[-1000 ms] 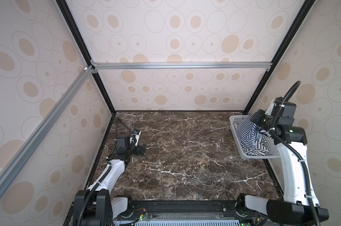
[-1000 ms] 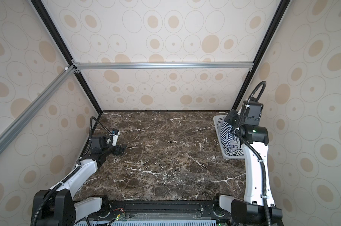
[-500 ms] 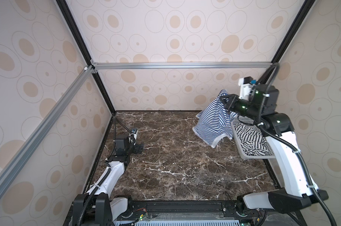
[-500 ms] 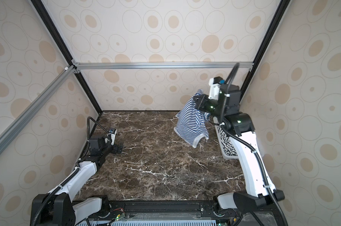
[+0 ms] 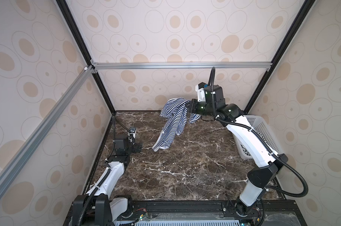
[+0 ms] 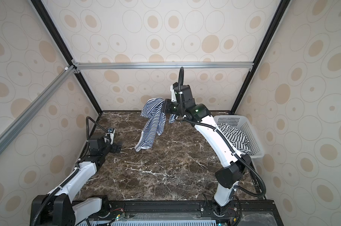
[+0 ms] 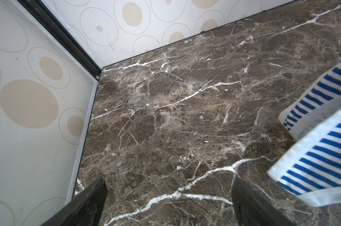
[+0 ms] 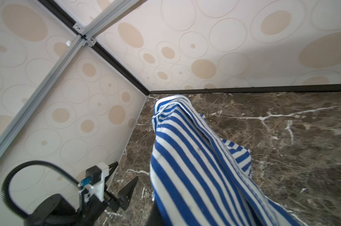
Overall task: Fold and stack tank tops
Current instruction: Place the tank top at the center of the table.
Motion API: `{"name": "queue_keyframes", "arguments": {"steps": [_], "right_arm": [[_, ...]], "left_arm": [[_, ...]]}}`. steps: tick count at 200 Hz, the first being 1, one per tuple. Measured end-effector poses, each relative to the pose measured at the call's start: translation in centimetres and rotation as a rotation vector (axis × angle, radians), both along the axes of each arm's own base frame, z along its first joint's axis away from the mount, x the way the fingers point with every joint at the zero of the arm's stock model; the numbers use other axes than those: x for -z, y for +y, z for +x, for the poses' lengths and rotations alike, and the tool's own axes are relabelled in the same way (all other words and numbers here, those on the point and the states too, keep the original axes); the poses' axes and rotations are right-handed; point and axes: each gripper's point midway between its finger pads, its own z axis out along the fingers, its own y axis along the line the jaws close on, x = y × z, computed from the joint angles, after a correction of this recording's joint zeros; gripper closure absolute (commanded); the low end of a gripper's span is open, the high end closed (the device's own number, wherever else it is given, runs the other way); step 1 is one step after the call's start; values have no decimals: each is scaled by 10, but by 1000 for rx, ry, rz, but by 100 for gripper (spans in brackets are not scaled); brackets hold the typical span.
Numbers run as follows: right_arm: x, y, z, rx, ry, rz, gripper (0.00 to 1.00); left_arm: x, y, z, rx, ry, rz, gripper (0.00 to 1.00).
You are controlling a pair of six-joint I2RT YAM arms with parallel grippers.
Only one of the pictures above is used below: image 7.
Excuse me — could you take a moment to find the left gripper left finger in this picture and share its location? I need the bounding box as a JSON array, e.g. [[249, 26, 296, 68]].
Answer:
[[42, 178, 108, 226]]

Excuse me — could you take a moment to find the blue white striped tank top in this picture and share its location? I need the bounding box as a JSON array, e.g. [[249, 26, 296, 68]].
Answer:
[[268, 62, 341, 207]]

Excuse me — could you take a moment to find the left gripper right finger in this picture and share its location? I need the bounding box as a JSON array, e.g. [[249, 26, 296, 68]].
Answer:
[[231, 178, 295, 226]]

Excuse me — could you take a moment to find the left black corner post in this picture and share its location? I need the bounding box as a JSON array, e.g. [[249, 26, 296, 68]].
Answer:
[[17, 0, 102, 81]]

